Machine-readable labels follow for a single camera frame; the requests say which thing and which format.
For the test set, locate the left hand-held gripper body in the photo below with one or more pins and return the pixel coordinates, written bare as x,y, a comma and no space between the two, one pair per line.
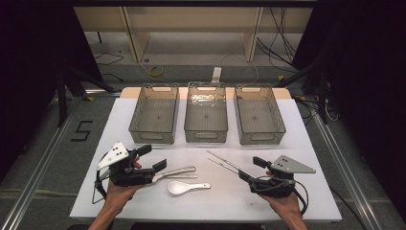
127,175

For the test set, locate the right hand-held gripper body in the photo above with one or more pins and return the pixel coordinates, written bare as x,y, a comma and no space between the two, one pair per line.
292,165

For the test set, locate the white ceramic spoon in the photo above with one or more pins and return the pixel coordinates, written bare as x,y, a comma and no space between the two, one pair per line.
178,188

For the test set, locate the silver metal fork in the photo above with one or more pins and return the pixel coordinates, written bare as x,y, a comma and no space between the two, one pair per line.
188,176

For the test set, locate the clear grey plastic bin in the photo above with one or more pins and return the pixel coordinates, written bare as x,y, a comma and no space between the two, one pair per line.
156,115
258,116
206,115

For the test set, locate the person's left hand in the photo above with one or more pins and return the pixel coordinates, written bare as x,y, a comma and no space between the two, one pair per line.
118,193

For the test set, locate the person's right hand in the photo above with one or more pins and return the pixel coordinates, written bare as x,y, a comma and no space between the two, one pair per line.
285,206

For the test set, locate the white foam board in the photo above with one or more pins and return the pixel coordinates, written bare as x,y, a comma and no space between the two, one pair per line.
223,201

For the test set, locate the black metal stand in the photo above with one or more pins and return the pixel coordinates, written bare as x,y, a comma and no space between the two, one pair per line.
322,96
61,96

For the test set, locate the white power strip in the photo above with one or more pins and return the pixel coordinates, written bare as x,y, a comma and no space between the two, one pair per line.
216,74

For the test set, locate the black curtain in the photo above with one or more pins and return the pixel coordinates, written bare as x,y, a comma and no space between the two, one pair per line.
32,64
367,80

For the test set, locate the beige wooden shelf unit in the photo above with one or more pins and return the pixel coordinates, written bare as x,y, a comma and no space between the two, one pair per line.
191,19

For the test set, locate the aluminium floor rail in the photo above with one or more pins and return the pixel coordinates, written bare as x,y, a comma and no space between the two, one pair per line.
344,172
38,172

